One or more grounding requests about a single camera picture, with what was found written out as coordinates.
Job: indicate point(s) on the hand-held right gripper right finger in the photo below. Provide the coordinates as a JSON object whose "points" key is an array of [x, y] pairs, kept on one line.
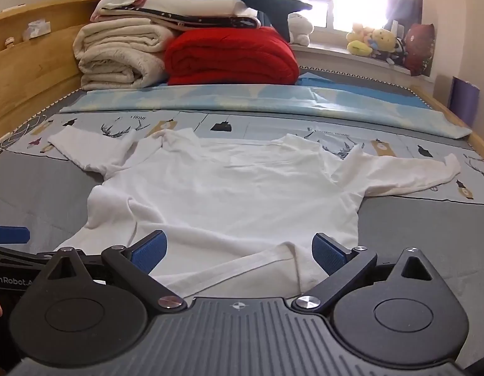
{"points": [[326, 252]]}

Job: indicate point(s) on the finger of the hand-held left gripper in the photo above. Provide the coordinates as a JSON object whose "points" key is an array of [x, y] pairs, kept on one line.
{"points": [[10, 235]]}

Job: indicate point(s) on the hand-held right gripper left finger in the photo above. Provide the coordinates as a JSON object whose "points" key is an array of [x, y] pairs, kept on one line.
{"points": [[150, 252]]}

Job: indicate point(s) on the white shirt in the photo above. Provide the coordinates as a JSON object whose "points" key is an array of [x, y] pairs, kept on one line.
{"points": [[226, 188]]}

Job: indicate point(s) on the deer printed bed sheet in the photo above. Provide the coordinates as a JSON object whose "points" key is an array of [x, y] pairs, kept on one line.
{"points": [[242, 125]]}

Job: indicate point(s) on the light blue patterned sheet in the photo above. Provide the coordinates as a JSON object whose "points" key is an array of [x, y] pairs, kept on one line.
{"points": [[226, 98]]}

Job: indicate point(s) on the small round figurine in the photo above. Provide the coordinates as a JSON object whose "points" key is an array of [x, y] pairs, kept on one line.
{"points": [[9, 42]]}

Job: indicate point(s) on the white window sill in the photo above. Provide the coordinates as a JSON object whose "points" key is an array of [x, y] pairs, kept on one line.
{"points": [[343, 56]]}

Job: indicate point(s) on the cream folded blanket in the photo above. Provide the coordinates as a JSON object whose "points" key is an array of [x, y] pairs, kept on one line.
{"points": [[116, 55]]}

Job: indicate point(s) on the white tissue pack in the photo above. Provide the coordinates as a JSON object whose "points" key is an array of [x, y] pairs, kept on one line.
{"points": [[36, 30]]}

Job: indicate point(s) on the purple box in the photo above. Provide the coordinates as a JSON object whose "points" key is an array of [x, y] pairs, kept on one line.
{"points": [[465, 100]]}

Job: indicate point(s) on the red folded blanket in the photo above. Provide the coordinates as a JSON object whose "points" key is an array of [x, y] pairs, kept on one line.
{"points": [[230, 58]]}

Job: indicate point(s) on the yellow rabbit plush toy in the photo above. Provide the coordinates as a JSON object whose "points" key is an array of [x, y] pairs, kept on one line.
{"points": [[359, 45]]}

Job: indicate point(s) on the yellow round-faced plush toy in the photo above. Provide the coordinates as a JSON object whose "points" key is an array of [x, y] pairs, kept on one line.
{"points": [[383, 40]]}

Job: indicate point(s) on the dark red bag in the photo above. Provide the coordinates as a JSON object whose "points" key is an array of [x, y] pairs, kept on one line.
{"points": [[420, 49]]}

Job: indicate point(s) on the white plush toy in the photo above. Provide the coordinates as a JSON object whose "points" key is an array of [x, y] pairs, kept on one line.
{"points": [[300, 27]]}

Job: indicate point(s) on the dark patterned folded blanket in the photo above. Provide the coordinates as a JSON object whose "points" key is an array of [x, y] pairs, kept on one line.
{"points": [[210, 22]]}

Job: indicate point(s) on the white folded cloth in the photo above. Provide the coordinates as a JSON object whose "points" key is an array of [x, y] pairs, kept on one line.
{"points": [[202, 6]]}

